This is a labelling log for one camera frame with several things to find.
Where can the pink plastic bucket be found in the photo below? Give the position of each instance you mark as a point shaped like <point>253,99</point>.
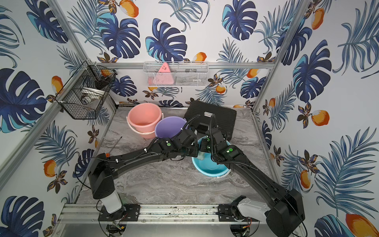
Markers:
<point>143,119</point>

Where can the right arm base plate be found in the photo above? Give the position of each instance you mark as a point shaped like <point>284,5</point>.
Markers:
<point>234,213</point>

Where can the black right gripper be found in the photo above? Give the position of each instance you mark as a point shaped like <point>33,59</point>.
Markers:
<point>204,141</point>

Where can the turquoise plastic bucket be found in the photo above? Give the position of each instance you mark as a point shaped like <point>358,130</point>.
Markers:
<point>210,168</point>

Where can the purple plastic bucket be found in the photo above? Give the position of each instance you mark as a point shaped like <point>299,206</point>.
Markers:
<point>169,127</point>

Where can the aluminium front rail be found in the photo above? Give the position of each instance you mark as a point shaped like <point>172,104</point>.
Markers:
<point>200,214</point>

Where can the pink triangular object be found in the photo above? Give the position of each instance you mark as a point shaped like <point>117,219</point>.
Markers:
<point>164,76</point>

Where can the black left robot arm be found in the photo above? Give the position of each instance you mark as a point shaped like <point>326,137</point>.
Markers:
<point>104,170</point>

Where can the black plastic tool case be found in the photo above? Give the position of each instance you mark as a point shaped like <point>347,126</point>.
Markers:
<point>225,117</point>

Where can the white wire shelf basket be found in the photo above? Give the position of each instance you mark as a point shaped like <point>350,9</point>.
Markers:
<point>185,74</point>

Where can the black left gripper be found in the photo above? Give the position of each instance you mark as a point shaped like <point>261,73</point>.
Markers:
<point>195,145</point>

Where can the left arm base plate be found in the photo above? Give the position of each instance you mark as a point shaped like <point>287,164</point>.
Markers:
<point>118,213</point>

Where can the orange handled screwdriver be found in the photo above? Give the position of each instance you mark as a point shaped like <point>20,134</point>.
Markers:
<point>108,154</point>

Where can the black wire basket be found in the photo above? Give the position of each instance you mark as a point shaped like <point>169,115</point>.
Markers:
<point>83,96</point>

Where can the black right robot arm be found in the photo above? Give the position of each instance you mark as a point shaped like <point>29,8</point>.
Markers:
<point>286,210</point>

